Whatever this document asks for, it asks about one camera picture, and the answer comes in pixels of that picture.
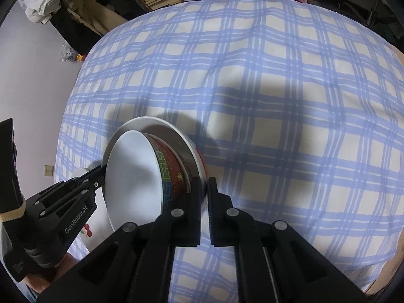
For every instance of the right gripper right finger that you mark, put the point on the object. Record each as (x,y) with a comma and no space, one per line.
(273,262)

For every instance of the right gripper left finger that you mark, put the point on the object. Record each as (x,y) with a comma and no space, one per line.
(135,263)

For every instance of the white wall socket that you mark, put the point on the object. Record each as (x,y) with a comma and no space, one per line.
(48,170)

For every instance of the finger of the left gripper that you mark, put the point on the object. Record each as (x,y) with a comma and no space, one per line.
(94,178)

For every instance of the cherry plate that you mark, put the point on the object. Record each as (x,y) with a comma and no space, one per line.
(98,228)

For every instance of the cherry pattern bowl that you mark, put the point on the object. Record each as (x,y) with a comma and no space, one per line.
(169,133)

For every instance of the red patterned bowl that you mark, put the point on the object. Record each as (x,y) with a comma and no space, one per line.
(174,173)

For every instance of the left hand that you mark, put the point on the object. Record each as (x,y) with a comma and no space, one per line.
(40,281)

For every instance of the small white bowl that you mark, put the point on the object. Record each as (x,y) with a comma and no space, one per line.
(133,188)

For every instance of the blue plaid tablecloth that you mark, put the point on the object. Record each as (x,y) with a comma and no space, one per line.
(297,111)

